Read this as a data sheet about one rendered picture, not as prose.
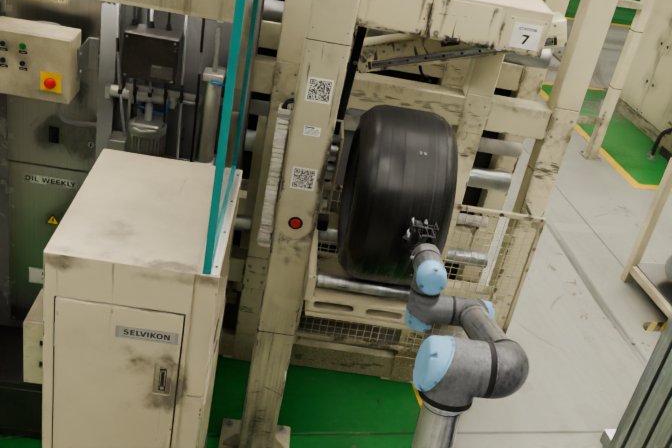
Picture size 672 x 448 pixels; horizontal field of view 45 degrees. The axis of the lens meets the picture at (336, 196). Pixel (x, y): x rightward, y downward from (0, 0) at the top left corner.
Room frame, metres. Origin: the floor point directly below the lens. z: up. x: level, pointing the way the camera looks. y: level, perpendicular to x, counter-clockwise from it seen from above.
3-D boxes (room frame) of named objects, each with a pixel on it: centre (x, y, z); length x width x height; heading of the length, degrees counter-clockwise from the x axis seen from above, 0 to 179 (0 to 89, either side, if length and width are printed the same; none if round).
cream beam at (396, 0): (2.61, -0.24, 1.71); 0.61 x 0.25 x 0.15; 96
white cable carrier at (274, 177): (2.22, 0.20, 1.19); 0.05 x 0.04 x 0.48; 6
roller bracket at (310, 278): (2.29, 0.04, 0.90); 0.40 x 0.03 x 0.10; 6
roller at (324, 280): (2.16, -0.16, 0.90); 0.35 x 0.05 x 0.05; 96
